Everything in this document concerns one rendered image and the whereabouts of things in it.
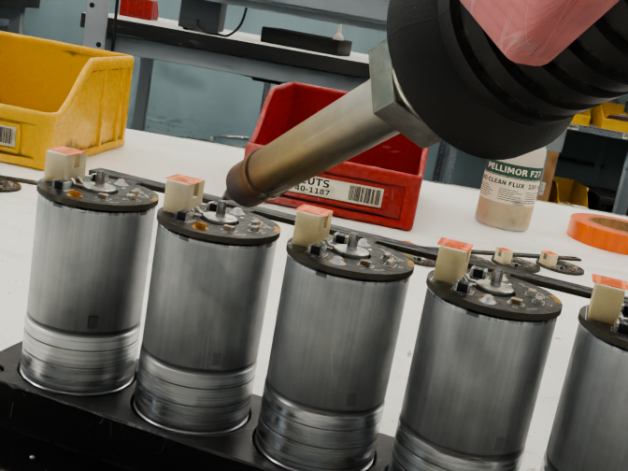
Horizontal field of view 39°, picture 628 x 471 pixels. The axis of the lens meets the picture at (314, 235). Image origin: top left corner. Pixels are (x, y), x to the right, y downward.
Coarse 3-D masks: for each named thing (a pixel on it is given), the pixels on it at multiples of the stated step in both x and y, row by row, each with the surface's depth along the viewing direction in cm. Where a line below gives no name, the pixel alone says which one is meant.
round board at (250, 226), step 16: (160, 208) 18; (208, 208) 19; (176, 224) 17; (192, 224) 17; (208, 224) 17; (240, 224) 18; (256, 224) 18; (272, 224) 18; (224, 240) 17; (240, 240) 17; (256, 240) 17; (272, 240) 17
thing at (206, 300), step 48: (192, 240) 17; (192, 288) 17; (240, 288) 17; (144, 336) 18; (192, 336) 17; (240, 336) 18; (144, 384) 18; (192, 384) 17; (240, 384) 18; (192, 432) 18
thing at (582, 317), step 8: (624, 304) 16; (584, 312) 16; (624, 312) 16; (584, 320) 15; (592, 320) 16; (616, 320) 15; (592, 328) 15; (600, 328) 15; (608, 328) 15; (616, 328) 15; (624, 328) 15; (600, 336) 15; (608, 336) 15; (616, 336) 15; (624, 336) 15; (616, 344) 15; (624, 344) 15
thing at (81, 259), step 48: (96, 192) 18; (48, 240) 18; (96, 240) 18; (144, 240) 18; (48, 288) 18; (96, 288) 18; (144, 288) 19; (48, 336) 18; (96, 336) 18; (48, 384) 18; (96, 384) 19
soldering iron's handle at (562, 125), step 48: (432, 0) 9; (624, 0) 7; (432, 48) 9; (480, 48) 8; (576, 48) 8; (624, 48) 7; (432, 96) 9; (480, 96) 9; (528, 96) 8; (576, 96) 8; (480, 144) 9; (528, 144) 9
